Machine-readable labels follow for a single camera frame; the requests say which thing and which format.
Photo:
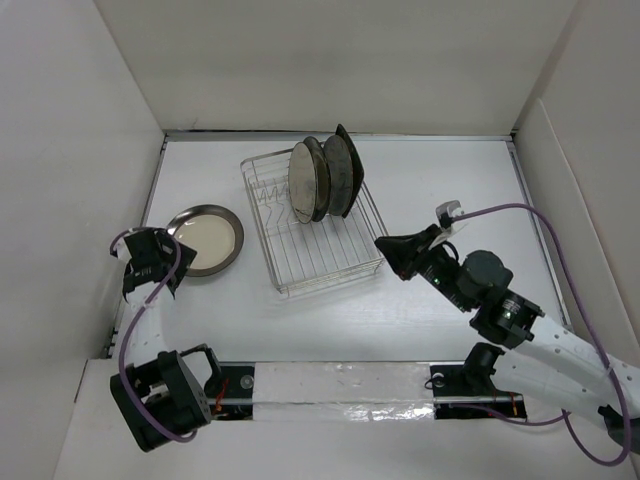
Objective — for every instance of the black square floral plate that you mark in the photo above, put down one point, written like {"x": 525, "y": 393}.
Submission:
{"x": 357, "y": 167}

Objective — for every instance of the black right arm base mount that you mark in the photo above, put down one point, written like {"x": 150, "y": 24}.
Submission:
{"x": 455, "y": 399}

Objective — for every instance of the beige plate with brown rim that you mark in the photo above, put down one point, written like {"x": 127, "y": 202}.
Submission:
{"x": 214, "y": 232}

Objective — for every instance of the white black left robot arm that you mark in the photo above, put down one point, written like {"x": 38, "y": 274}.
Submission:
{"x": 157, "y": 394}

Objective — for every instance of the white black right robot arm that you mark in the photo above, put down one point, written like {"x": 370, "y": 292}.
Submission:
{"x": 522, "y": 350}

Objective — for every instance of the black rimmed striped round plate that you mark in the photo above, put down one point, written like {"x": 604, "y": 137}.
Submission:
{"x": 323, "y": 182}

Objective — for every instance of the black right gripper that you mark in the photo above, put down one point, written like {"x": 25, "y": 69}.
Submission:
{"x": 404, "y": 250}

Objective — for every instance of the beige plate with tree pattern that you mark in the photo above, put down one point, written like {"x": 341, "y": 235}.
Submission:
{"x": 304, "y": 180}

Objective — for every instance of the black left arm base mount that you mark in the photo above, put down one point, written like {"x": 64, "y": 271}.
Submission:
{"x": 230, "y": 395}

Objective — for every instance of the grey round deer plate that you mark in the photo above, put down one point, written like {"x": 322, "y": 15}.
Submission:
{"x": 341, "y": 174}

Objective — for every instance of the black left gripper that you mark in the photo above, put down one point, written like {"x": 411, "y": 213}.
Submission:
{"x": 184, "y": 263}

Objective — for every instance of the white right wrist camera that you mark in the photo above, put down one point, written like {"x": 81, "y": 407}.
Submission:
{"x": 446, "y": 214}

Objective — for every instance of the silver wire dish rack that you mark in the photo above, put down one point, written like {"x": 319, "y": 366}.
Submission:
{"x": 304, "y": 258}

